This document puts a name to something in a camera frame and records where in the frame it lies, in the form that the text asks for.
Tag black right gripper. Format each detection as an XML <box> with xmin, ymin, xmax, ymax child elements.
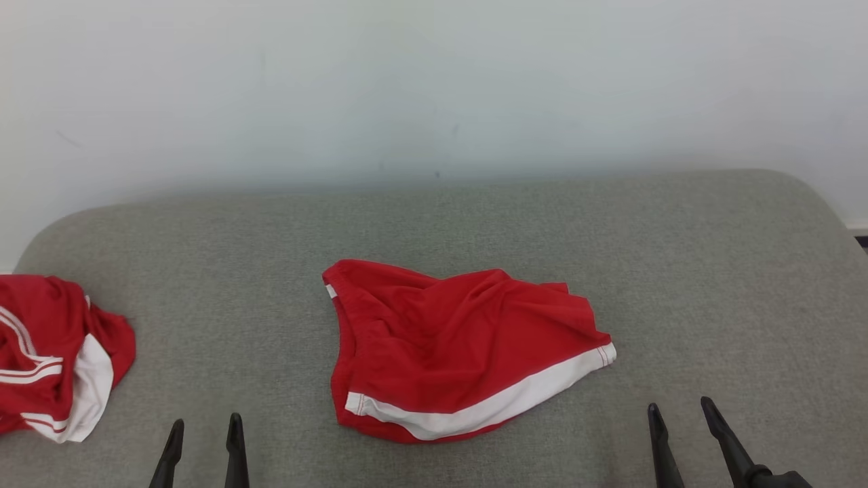
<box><xmin>648</xmin><ymin>396</ymin><xmax>814</xmax><ymax>488</ymax></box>

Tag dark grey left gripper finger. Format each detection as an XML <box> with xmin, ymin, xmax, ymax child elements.
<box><xmin>149</xmin><ymin>419</ymin><xmax>185</xmax><ymax>488</ymax></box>
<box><xmin>225</xmin><ymin>413</ymin><xmax>250</xmax><ymax>488</ymax></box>

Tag red and white jersey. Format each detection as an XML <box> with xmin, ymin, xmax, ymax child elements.
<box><xmin>0</xmin><ymin>274</ymin><xmax>136</xmax><ymax>445</ymax></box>

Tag red shorts with white stripe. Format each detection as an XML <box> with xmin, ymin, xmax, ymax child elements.
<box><xmin>322</xmin><ymin>259</ymin><xmax>618</xmax><ymax>445</ymax></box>

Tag grey fabric sofa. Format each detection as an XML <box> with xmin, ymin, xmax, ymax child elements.
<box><xmin>0</xmin><ymin>169</ymin><xmax>868</xmax><ymax>488</ymax></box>

